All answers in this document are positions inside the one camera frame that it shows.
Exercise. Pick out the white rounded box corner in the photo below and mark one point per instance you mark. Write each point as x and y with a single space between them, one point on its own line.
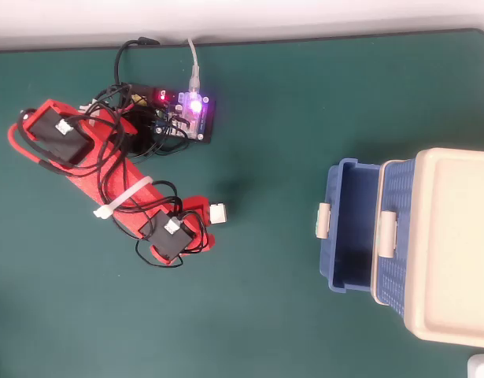
481 366

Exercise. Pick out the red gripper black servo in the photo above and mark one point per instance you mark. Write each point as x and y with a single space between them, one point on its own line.
171 236

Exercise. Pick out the dark green table mat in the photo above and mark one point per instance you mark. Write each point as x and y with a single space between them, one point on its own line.
241 315

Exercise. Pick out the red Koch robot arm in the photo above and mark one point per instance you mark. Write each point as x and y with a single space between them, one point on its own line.
119 177

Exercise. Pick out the black controller board with LEDs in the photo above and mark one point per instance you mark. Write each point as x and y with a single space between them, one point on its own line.
186 118

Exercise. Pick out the long white zip tie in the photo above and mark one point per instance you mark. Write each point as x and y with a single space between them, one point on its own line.
125 195

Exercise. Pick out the short white zip tie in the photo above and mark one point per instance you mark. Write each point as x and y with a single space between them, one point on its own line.
86 108

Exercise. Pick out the white building brick cube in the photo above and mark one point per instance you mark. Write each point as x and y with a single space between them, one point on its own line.
219 213

